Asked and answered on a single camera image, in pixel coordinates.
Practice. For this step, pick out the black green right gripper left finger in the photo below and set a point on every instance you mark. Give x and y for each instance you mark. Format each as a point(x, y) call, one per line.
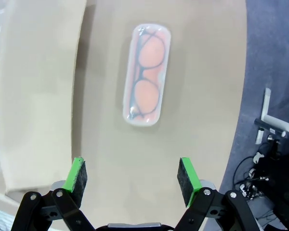
point(75, 178)

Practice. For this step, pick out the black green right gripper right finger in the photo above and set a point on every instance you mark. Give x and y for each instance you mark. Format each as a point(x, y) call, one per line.
point(189, 178)

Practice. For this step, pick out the open cardboard shipping box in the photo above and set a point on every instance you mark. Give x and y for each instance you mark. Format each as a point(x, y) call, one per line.
point(38, 96)

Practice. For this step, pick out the translucent white glasses case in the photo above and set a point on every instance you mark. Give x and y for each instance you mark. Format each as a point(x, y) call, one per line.
point(167, 72)

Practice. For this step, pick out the white power strip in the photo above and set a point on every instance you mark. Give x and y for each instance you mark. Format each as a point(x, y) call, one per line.
point(248, 191)

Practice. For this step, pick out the teal patterned cloth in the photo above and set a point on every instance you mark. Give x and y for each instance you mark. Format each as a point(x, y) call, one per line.
point(1, 219)

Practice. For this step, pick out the black equipment box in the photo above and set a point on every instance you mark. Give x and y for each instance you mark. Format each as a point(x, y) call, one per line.
point(281, 187)

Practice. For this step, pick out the black round-frame glasses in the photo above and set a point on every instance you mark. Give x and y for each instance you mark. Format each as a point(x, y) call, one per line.
point(140, 69)

